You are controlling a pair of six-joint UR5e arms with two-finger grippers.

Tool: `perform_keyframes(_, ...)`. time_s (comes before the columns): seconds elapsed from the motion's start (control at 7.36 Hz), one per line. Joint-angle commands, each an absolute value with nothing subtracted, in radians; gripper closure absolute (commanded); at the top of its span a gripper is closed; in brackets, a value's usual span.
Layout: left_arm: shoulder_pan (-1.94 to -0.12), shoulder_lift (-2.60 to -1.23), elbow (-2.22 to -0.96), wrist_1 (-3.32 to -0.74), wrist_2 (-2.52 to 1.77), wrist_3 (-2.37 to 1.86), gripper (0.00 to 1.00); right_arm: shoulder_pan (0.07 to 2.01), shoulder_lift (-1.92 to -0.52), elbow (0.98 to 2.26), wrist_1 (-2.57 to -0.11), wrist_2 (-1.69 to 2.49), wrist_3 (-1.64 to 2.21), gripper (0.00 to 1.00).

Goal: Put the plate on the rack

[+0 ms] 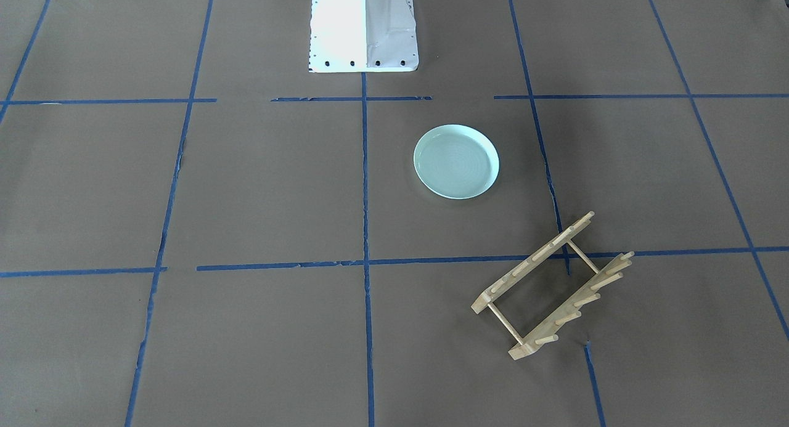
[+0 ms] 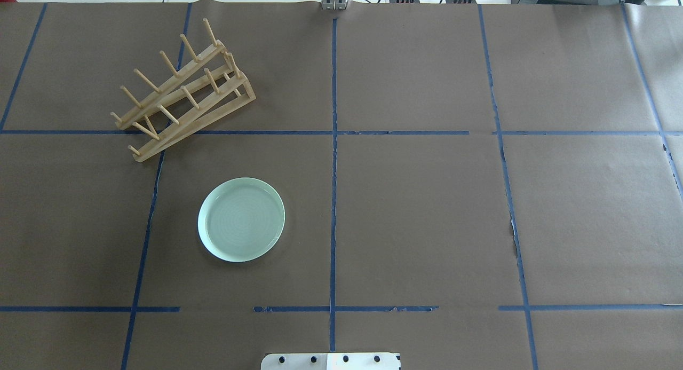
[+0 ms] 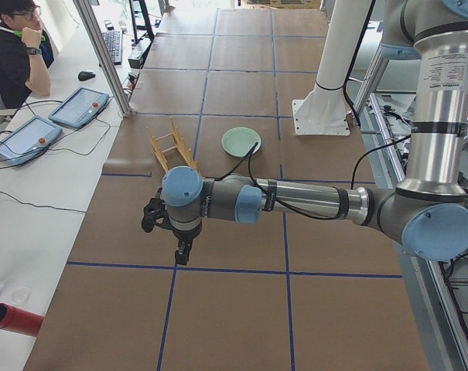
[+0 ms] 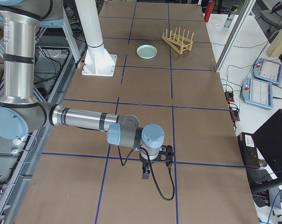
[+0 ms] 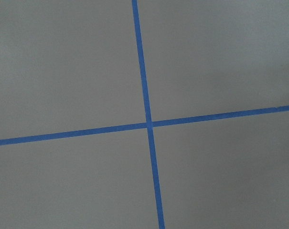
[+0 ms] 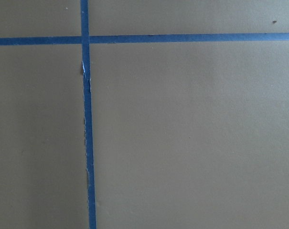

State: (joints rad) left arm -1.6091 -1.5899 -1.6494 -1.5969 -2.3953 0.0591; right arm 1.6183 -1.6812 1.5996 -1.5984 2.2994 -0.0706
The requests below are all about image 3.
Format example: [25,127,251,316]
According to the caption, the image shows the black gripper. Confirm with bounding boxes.
[171,220,202,265]

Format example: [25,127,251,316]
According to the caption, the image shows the light green plate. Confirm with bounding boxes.
[221,127,261,158]

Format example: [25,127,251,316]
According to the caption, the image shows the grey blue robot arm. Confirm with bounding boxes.
[156,1,468,264]

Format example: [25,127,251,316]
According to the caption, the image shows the wooden plate rack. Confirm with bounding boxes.
[146,117,200,172]

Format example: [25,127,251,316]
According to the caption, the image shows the brown paper table cover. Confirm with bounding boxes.
[25,8,431,371]

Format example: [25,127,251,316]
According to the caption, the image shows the white desk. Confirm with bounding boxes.
[0,22,157,371]

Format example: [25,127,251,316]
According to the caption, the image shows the far blue teach pendant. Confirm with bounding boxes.
[48,87,110,128]

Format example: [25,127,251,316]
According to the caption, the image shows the blue teach pendant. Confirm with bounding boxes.
[48,87,110,128]
[0,116,62,166]

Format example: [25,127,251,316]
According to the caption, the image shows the near blue teach pendant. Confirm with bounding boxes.
[0,116,62,166]

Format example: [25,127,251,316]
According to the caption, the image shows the red cylinder tube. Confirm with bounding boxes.
[0,303,44,337]

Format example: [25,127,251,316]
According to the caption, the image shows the black computer mouse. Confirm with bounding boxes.
[77,70,96,82]

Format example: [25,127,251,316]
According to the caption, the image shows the black keyboard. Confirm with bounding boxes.
[101,29,123,65]

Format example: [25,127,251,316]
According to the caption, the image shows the seated person in black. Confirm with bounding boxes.
[0,1,54,108]

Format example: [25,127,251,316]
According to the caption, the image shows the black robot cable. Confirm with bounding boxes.
[214,141,412,221]

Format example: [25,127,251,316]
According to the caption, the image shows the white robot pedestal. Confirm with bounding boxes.
[292,0,374,136]

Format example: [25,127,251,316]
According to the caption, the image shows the aluminium frame post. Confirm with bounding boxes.
[73,0,135,117]

